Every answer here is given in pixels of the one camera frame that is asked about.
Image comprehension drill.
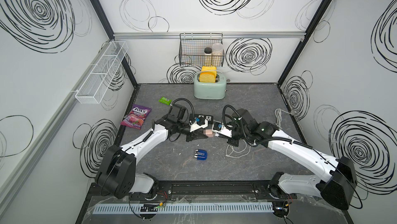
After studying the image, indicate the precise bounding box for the pink USB charger adapter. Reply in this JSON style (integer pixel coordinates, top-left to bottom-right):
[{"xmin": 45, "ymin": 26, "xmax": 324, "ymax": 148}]
[{"xmin": 204, "ymin": 129, "xmax": 214, "ymax": 138}]

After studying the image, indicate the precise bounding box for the black power strip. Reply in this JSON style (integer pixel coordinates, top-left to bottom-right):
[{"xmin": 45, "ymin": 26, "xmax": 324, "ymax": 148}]
[{"xmin": 195, "ymin": 114, "xmax": 214, "ymax": 125}]

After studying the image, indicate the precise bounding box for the white USB charging cable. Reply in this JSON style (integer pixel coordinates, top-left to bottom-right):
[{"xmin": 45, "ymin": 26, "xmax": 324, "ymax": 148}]
[{"xmin": 225, "ymin": 138, "xmax": 251, "ymax": 159}]

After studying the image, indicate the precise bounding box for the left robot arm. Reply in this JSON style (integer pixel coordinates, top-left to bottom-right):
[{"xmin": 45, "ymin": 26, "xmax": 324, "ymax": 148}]
[{"xmin": 95, "ymin": 98, "xmax": 213, "ymax": 199}]

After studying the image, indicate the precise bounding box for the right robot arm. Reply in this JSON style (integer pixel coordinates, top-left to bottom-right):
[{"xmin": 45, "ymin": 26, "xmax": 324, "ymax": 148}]
[{"xmin": 212, "ymin": 105, "xmax": 358, "ymax": 211}]

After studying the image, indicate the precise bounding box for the blue electric shaver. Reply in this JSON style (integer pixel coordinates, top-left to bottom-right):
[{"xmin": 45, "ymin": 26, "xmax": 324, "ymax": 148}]
[{"xmin": 194, "ymin": 150, "xmax": 208, "ymax": 161}]

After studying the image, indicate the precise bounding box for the green snack packet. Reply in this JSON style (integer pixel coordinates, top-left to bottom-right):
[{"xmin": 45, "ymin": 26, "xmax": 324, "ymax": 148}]
[{"xmin": 159, "ymin": 97, "xmax": 172, "ymax": 106}]

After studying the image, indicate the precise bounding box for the mint green toaster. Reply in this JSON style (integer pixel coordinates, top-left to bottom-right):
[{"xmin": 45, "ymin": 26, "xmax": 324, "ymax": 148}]
[{"xmin": 193, "ymin": 71, "xmax": 227, "ymax": 100}]

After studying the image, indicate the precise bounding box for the purple candy bag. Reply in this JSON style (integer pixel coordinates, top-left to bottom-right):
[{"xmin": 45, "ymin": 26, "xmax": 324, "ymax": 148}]
[{"xmin": 121, "ymin": 104, "xmax": 152, "ymax": 129}]

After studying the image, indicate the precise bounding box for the front yellow toast slice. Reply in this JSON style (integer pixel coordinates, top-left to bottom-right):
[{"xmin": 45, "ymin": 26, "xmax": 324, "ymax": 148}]
[{"xmin": 198, "ymin": 71, "xmax": 217, "ymax": 83}]

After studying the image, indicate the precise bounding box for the yellow toast slice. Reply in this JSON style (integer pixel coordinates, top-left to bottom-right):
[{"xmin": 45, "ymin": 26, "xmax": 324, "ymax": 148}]
[
  {"xmin": 198, "ymin": 71, "xmax": 217, "ymax": 83},
  {"xmin": 201, "ymin": 66, "xmax": 217, "ymax": 77}
]

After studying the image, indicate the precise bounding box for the rear yellow toast slice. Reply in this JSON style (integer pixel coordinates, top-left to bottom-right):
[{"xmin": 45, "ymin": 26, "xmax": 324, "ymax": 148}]
[{"xmin": 201, "ymin": 66, "xmax": 217, "ymax": 77}]

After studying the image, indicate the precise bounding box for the dark lid spice jar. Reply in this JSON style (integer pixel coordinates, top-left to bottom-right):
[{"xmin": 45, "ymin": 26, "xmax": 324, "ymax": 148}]
[{"xmin": 204, "ymin": 47, "xmax": 213, "ymax": 67}]

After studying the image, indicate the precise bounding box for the white lid spice jar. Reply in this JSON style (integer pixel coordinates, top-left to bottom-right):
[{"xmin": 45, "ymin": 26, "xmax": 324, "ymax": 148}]
[{"xmin": 212, "ymin": 43, "xmax": 224, "ymax": 66}]

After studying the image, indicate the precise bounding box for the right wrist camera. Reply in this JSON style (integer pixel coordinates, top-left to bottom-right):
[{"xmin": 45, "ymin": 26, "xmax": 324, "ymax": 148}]
[{"xmin": 212, "ymin": 122, "xmax": 232, "ymax": 138}]

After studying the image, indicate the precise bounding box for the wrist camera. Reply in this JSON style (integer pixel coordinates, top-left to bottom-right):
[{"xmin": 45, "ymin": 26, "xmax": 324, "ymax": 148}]
[
  {"xmin": 212, "ymin": 122, "xmax": 232, "ymax": 138},
  {"xmin": 190, "ymin": 120, "xmax": 208, "ymax": 133}
]

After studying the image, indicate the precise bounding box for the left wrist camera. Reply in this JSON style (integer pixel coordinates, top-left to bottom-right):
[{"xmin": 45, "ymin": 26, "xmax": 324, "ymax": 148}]
[{"xmin": 190, "ymin": 120, "xmax": 208, "ymax": 133}]

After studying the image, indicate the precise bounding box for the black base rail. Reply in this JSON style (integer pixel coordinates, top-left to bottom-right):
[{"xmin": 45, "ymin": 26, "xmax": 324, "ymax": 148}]
[{"xmin": 92, "ymin": 180, "xmax": 297, "ymax": 202}]

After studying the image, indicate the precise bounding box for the white slotted cable duct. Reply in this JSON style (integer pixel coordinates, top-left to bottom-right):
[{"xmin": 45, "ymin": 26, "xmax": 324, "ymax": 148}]
[{"xmin": 93, "ymin": 202, "xmax": 274, "ymax": 215}]

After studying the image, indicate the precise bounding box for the black wire wall basket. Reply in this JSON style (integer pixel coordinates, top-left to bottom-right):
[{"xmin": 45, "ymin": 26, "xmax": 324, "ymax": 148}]
[{"xmin": 178, "ymin": 33, "xmax": 224, "ymax": 67}]

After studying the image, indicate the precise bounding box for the white mesh wall shelf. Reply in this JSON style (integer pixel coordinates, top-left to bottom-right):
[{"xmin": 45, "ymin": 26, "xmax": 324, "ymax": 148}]
[{"xmin": 75, "ymin": 40, "xmax": 128, "ymax": 104}]

